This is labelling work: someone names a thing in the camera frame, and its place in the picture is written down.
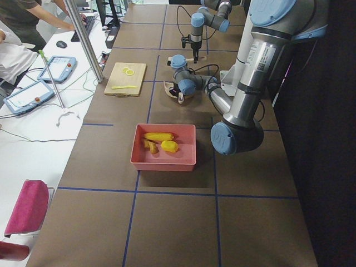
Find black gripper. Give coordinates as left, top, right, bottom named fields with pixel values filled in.
left=168, top=83, right=182, bottom=99
left=181, top=34, right=202, bottom=63

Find beige plastic dustpan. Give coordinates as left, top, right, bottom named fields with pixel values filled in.
left=164, top=81, right=196, bottom=104

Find beige hand brush black bristles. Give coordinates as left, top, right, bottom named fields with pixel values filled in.
left=167, top=56, right=208, bottom=66

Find tan toy ginger root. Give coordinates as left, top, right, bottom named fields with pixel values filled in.
left=143, top=139, right=159, bottom=154

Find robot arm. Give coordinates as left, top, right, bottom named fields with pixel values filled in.
left=181, top=1, right=233, bottom=63
left=170, top=1, right=329, bottom=155

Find pink plastic bin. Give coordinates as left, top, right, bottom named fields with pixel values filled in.
left=130, top=123, right=197, bottom=171

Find yellow plastic toy knife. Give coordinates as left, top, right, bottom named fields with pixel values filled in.
left=111, top=85, right=138, bottom=90

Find wooden cutting board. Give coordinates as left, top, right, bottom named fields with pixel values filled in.
left=104, top=62, right=146, bottom=97

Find black keyboard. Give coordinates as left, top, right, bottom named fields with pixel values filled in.
left=70, top=15, right=97, bottom=43

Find far blue teach pendant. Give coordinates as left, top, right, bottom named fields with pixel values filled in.
left=47, top=56, right=77, bottom=83

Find blue teach pendant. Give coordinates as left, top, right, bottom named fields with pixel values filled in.
left=47, top=56, right=77, bottom=83
left=3, top=81, right=55, bottom=115

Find black computer mouse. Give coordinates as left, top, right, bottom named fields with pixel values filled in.
left=56, top=41, right=67, bottom=48

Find thin metal rod stand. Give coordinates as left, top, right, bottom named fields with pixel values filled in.
left=39, top=50, right=80, bottom=127

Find near blue teach pendant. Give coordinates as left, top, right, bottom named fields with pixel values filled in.
left=3, top=81, right=55, bottom=115

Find person in white shirt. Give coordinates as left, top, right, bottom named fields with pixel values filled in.
left=1, top=28, right=38, bottom=85

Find person in dark shirt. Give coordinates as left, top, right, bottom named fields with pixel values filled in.
left=1, top=1, right=75, bottom=52

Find magenta cloth on stand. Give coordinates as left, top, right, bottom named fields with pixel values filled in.
left=4, top=180, right=50, bottom=238

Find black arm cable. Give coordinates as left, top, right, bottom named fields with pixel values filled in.
left=189, top=63, right=220, bottom=77

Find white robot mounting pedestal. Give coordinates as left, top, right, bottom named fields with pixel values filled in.
left=220, top=14, right=253, bottom=97

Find aluminium frame post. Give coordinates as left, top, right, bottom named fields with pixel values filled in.
left=64, top=0, right=104, bottom=83

